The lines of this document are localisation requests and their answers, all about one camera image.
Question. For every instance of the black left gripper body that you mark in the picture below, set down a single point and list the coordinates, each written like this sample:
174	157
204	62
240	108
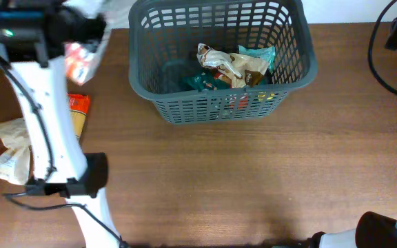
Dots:
83	27

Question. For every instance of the Kleenex tissue multipack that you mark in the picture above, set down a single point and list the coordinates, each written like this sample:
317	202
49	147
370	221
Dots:
82	58

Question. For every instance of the teal wet wipes packet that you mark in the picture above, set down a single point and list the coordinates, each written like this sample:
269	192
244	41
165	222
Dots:
267	54

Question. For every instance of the green Nescafe coffee bag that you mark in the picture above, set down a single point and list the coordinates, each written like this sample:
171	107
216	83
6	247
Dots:
214	80

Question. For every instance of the beige snack bag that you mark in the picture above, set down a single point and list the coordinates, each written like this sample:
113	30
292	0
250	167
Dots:
238	70

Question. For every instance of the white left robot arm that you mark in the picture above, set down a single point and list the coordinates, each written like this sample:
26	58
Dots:
60	165

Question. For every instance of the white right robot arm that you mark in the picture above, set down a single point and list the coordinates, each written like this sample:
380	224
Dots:
372	230

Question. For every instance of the San Remo spaghetti packet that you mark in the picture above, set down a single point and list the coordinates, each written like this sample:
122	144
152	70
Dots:
79	107

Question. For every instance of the grey plastic basket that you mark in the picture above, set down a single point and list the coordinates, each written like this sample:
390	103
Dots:
164	36

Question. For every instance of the beige paper bag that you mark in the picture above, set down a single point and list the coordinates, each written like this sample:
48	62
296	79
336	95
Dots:
15	161

